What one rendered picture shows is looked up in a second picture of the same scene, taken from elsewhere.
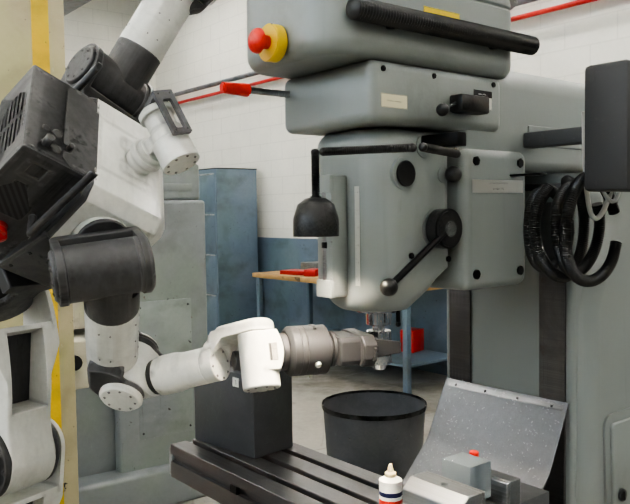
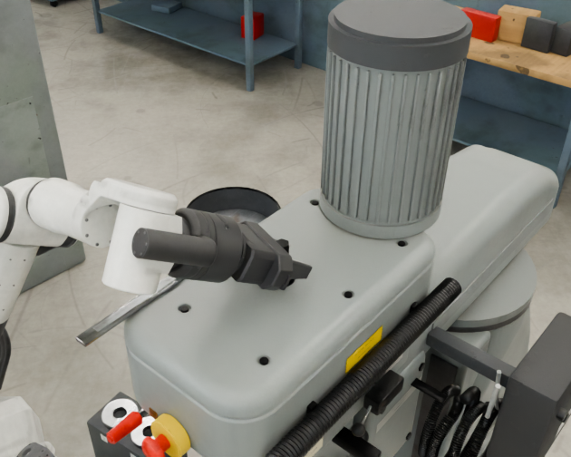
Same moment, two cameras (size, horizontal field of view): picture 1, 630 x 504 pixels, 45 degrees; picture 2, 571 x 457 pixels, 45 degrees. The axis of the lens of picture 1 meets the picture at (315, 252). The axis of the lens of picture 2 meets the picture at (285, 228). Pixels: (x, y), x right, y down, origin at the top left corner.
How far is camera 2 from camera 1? 1.22 m
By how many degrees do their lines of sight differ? 35
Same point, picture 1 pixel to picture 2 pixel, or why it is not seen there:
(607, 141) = (517, 443)
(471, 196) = (374, 436)
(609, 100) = (528, 418)
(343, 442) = not seen: hidden behind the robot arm
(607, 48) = not seen: outside the picture
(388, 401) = (244, 196)
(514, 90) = not seen: hidden behind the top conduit
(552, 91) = (460, 269)
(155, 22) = not seen: outside the picture
